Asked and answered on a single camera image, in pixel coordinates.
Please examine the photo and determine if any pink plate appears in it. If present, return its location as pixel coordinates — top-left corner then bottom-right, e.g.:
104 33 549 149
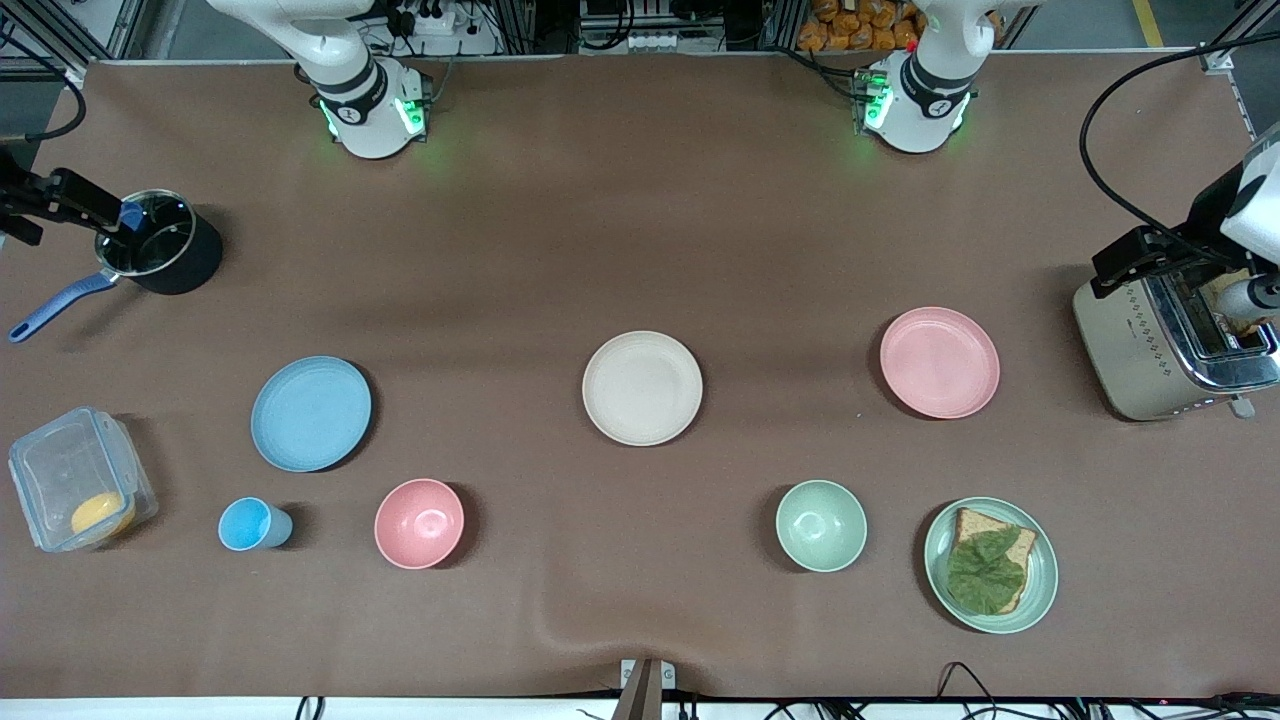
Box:
880 306 1001 420

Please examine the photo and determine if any blue plate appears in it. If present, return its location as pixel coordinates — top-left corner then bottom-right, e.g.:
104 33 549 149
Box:
250 356 373 473

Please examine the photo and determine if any silver toaster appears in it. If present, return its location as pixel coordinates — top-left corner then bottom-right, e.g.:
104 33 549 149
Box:
1072 265 1280 423

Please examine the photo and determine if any brown toast slice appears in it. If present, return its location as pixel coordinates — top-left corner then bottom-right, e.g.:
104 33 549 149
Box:
1200 268 1280 337

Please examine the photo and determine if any clear plastic container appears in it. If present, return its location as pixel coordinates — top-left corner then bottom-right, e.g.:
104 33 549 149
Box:
8 406 159 554

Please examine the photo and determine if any brown bread slice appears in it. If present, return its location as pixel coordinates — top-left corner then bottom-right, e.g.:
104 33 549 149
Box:
950 507 1038 615

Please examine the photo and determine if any yellow round food piece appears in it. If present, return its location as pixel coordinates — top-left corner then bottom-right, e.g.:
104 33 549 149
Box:
70 491 136 541

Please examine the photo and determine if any green plate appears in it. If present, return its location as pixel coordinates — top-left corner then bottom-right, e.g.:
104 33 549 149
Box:
923 496 1059 635

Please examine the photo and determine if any green lettuce leaf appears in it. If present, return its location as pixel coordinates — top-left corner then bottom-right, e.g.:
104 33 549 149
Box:
946 527 1028 615

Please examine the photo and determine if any orange snack bags pile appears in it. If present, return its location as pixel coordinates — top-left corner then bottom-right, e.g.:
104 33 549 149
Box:
797 0 923 53

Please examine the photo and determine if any blue cup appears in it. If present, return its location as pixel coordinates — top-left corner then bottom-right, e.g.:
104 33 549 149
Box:
218 497 294 552

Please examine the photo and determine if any white power strip with plugs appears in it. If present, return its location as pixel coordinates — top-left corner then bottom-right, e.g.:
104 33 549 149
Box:
385 0 471 36

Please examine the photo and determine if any green bowl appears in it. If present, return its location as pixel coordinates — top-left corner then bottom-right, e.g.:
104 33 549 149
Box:
775 480 869 574

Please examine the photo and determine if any pink bowl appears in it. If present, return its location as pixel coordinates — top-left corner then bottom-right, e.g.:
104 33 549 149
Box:
374 478 466 571

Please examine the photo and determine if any brown table cover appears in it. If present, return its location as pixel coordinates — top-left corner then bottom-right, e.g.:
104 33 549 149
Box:
0 50 1280 701

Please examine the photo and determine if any beige plate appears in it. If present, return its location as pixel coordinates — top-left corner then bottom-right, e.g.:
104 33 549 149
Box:
582 330 704 447

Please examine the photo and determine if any metal table clamp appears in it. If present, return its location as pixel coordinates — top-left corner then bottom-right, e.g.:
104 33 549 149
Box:
619 658 677 720

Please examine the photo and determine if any black saucepan with blue handle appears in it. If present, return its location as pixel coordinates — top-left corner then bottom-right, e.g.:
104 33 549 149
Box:
8 188 224 345

